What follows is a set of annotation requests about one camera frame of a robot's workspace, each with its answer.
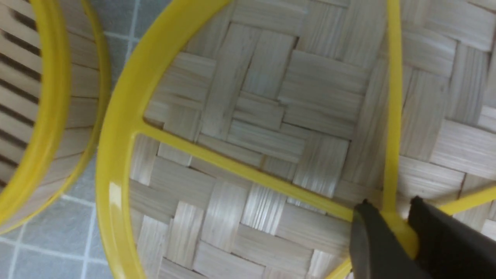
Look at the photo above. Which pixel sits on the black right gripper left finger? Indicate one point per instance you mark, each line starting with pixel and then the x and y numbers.
pixel 383 245

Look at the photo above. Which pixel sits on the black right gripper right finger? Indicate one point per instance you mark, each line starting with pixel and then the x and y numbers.
pixel 449 249

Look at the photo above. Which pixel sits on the yellow-rimmed woven bamboo steamer lid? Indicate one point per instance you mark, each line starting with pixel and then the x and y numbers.
pixel 242 133

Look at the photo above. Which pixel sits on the yellow-rimmed bamboo steamer basket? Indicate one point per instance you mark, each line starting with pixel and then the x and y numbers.
pixel 55 89

